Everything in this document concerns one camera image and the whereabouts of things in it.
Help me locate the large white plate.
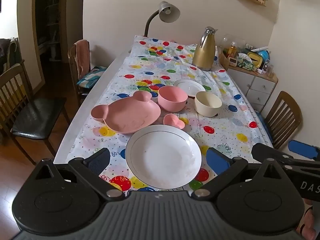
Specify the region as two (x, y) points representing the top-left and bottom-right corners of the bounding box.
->
(125, 125), (202, 190)

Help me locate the cream bowl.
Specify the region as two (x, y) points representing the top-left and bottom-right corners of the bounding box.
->
(195, 91), (222, 118)

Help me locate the pink bear-shaped plate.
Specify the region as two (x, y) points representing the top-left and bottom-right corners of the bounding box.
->
(91, 91), (161, 134)

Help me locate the pink heart-shaped dish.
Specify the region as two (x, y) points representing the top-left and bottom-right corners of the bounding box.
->
(163, 114), (185, 129)

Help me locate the small white plate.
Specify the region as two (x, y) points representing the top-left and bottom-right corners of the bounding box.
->
(174, 79), (205, 98)

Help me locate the pink bowl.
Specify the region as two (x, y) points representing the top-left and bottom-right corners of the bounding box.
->
(158, 86), (188, 113)

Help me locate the person's right hand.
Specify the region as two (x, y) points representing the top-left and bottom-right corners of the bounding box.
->
(296, 202), (316, 240)

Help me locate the wooden chair right side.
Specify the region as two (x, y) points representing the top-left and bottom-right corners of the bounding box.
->
(264, 91), (302, 149)

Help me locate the white drawer cabinet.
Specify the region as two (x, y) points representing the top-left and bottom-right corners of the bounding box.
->
(224, 66), (278, 112)

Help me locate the wooden chair black seat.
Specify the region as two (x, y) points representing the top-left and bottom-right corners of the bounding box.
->
(1, 63), (71, 165)

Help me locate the striped seat cushion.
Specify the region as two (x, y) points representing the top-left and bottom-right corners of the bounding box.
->
(77, 66), (107, 89)

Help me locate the wooden chair with towel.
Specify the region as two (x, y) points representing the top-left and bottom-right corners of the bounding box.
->
(68, 40), (107, 107)

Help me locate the yellow tissue box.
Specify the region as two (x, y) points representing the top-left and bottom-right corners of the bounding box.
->
(247, 51), (263, 68)

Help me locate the blue globe ball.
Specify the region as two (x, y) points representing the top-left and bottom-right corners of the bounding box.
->
(258, 50), (270, 60)

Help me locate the balloon pattern tablecloth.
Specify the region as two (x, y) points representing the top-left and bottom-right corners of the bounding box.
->
(66, 36), (271, 193)

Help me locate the gold thermos jug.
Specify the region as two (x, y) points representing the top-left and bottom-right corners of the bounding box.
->
(192, 27), (216, 72)

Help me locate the pink towel on chair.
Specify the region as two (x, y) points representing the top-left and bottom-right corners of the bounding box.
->
(74, 40), (90, 80)

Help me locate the grey desk lamp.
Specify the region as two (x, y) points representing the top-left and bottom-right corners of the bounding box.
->
(144, 1), (181, 37)

